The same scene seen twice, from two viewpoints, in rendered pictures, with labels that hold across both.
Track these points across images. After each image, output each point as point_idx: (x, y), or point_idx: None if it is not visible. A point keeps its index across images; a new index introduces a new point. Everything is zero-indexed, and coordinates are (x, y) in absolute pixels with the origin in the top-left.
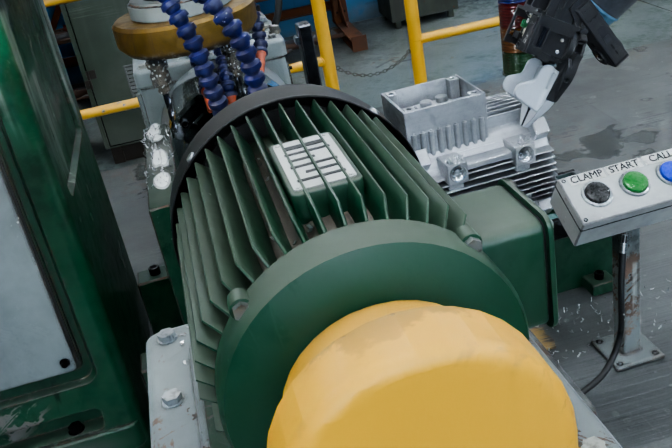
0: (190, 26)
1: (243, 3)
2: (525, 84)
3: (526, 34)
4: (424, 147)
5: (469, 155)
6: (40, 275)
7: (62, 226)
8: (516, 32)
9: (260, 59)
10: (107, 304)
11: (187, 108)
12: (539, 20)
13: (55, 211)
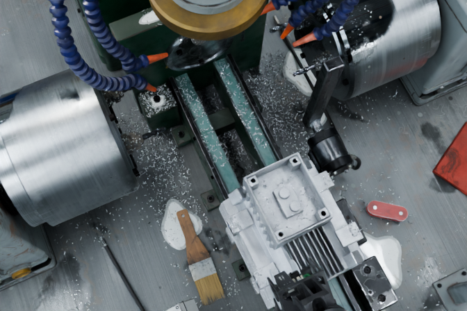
0: (87, 14)
1: (197, 28)
2: (273, 279)
3: (284, 278)
4: (246, 198)
5: (256, 234)
6: None
7: None
8: (305, 269)
9: (306, 37)
10: (105, 17)
11: None
12: (275, 289)
13: None
